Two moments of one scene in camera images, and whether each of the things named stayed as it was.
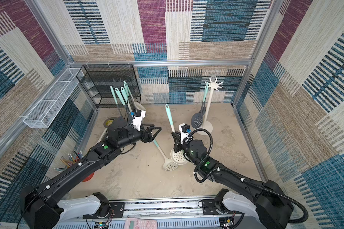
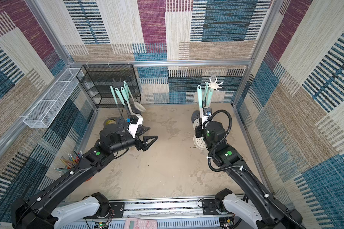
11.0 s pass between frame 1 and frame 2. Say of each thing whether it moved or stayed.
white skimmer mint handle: stayed
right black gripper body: moved
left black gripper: moved
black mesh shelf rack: stayed
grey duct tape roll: stayed
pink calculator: stayed
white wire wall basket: stayed
